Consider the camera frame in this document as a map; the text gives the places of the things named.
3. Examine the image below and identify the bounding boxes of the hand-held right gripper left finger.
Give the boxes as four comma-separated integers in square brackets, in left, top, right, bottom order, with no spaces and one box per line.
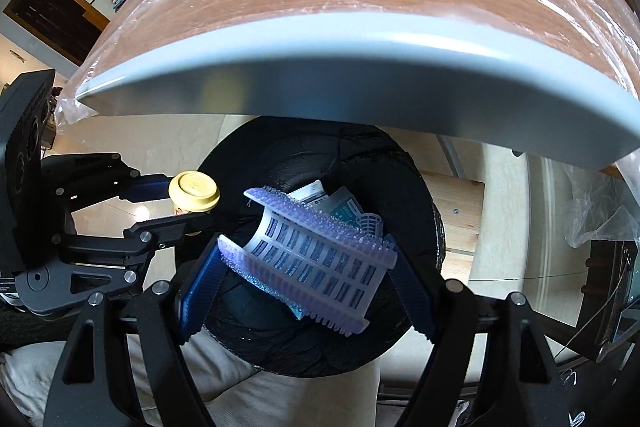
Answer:
[42,234,223,427]

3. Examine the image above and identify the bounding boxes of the light wooden stool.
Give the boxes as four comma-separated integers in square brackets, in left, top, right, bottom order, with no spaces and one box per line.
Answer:
[419,169,487,282]

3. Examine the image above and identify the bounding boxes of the white cushion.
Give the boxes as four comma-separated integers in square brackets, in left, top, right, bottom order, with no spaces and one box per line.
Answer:
[0,332,382,427]

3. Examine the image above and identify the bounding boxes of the white blue cardboard box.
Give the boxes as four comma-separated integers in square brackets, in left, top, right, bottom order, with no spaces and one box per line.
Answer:
[291,179,365,232]

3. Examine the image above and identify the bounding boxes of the yellow lidded cup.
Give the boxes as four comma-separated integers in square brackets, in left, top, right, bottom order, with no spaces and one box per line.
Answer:
[168,170,221,235]

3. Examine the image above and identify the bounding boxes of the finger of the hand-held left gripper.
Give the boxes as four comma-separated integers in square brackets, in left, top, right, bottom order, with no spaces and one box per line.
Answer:
[50,211,217,297]
[42,152,173,210]

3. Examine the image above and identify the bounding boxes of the black trash bin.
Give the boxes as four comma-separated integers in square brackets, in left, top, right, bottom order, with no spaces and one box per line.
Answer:
[195,116,447,379]

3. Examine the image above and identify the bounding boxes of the purple plastic grid tray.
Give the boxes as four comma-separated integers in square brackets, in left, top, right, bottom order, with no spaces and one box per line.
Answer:
[217,187,399,337]

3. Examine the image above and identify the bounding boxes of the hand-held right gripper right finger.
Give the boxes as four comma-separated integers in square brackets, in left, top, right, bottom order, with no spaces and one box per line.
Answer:
[387,252,598,427]

